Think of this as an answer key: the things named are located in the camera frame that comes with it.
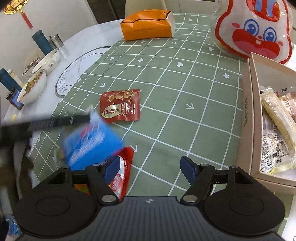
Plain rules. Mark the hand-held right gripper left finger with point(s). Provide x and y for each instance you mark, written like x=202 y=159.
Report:
x=113 y=170

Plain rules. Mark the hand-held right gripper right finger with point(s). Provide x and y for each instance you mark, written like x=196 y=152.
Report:
x=187 y=170

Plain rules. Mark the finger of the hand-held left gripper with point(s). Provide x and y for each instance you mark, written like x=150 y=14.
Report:
x=67 y=120

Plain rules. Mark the red orange snack packet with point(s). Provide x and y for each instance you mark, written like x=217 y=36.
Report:
x=123 y=169

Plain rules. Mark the blue cartoon snack packet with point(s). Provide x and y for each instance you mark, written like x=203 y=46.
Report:
x=92 y=143

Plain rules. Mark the pink gift box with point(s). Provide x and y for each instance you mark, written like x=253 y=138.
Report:
x=248 y=129

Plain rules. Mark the pink striped snack packet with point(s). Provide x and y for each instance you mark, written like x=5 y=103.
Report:
x=288 y=102

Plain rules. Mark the small black device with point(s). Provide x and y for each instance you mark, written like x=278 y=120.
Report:
x=15 y=98

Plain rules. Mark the white bowl with food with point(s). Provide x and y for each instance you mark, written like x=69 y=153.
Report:
x=32 y=87

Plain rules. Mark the dark red snack packet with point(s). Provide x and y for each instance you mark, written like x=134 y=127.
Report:
x=120 y=105

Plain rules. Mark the dark blue box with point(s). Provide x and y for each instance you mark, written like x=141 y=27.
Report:
x=9 y=80

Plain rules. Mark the empty white bowl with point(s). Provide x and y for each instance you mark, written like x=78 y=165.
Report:
x=47 y=61

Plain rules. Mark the steel cup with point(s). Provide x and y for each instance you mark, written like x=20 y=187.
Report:
x=57 y=45

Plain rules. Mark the dark blue thermos bottle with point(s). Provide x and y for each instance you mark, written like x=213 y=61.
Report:
x=42 y=42

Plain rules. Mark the green checkered tablecloth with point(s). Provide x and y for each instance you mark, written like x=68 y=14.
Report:
x=185 y=81

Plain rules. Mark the orange tissue pack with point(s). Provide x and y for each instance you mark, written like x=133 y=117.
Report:
x=145 y=26

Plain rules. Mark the bunny face plastic bag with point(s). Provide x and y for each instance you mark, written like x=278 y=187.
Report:
x=252 y=30

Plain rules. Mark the red knot wall ornament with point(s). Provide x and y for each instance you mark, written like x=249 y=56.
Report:
x=16 y=7

